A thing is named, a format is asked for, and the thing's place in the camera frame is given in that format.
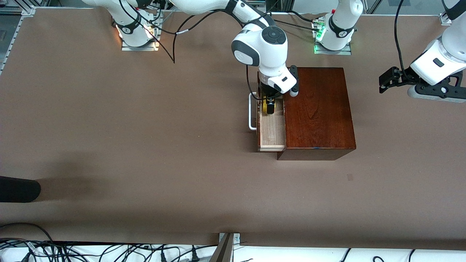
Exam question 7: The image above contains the brown paper table cover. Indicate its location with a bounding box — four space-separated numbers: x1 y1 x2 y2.
0 7 466 251

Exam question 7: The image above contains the yellow wooden block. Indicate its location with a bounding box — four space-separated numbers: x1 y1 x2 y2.
262 98 278 115

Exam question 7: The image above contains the black ribbed cylinder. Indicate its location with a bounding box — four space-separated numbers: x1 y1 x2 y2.
0 176 42 203

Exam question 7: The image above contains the silver mounting bracket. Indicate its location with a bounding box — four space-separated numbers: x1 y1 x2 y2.
219 233 241 245

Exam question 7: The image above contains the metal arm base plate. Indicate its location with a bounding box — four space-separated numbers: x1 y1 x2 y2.
122 22 161 51
315 42 353 55

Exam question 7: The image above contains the black base cable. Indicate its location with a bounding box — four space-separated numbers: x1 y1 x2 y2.
287 10 324 26
271 18 321 33
146 0 171 22

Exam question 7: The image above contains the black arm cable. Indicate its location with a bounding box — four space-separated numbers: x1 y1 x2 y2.
138 9 233 37
394 0 406 73
118 0 241 64
246 64 263 101

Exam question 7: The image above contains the aluminium frame profile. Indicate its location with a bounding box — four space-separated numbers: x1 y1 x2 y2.
365 0 383 15
0 7 36 75

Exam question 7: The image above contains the grey camera mast profile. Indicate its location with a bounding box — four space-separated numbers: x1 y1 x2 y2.
209 233 234 262

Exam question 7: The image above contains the dark brown wooden cabinet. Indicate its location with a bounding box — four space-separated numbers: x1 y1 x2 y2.
277 67 357 161

